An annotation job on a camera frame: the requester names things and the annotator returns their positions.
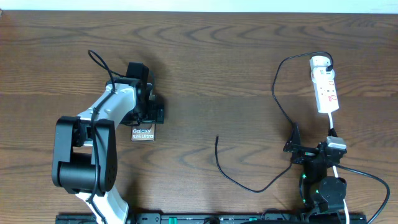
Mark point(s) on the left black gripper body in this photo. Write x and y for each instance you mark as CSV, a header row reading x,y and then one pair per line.
x,y
156,112

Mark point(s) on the white USB charger adapter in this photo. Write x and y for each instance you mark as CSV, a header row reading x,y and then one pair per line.
x,y
319,61

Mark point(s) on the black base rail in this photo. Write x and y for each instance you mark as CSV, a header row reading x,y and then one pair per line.
x,y
273,217

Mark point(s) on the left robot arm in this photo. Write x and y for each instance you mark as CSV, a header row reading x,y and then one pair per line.
x,y
85,161

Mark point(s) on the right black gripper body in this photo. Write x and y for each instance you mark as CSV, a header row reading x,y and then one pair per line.
x,y
305,155

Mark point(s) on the white power strip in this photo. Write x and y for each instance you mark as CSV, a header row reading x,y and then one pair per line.
x,y
325,90

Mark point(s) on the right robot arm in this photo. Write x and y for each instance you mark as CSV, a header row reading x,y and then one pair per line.
x,y
321,193

